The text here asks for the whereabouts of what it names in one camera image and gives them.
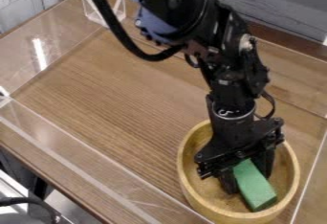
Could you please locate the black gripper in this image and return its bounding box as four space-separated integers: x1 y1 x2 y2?
193 96 284 194

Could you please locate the green rectangular block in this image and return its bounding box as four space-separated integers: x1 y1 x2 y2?
233 159 277 212

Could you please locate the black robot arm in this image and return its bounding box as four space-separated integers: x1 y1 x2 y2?
135 0 283 194

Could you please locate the brown wooden bowl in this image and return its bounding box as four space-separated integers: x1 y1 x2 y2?
176 120 300 224

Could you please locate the black cable bottom left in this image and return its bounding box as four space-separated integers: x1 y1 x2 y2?
0 196 64 224

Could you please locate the clear acrylic corner bracket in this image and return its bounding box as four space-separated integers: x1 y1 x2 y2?
78 0 128 29

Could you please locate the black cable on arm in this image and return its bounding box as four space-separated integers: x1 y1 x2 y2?
80 0 189 62

